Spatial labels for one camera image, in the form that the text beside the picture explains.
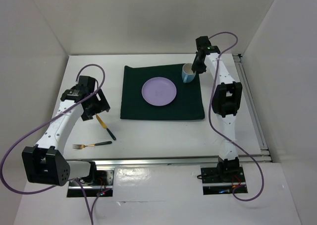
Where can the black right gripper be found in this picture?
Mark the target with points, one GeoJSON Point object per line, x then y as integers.
{"type": "Point", "coordinates": [194, 67]}

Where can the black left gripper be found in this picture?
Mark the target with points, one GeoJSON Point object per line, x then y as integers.
{"type": "Point", "coordinates": [101, 105]}

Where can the light blue mug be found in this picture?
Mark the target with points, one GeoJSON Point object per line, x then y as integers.
{"type": "Point", "coordinates": [187, 74]}

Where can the gold knife green handle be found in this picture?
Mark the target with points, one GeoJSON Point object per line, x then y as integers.
{"type": "Point", "coordinates": [105, 127]}

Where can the lilac plastic plate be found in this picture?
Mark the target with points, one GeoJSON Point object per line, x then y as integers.
{"type": "Point", "coordinates": [159, 91]}

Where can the dark green cloth placemat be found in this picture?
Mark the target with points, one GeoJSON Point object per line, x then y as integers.
{"type": "Point", "coordinates": [187, 106]}

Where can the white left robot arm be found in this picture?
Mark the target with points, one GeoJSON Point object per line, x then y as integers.
{"type": "Point", "coordinates": [44, 163]}

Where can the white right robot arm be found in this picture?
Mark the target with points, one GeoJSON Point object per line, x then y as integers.
{"type": "Point", "coordinates": [225, 103]}

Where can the gold fork green handle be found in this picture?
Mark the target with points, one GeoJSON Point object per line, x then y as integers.
{"type": "Point", "coordinates": [82, 146]}

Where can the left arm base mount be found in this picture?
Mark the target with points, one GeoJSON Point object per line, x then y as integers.
{"type": "Point", "coordinates": [100, 185]}

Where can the aluminium rail frame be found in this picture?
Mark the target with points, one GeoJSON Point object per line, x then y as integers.
{"type": "Point", "coordinates": [137, 142]}

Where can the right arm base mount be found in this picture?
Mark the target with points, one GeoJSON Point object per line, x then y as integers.
{"type": "Point", "coordinates": [213, 183]}

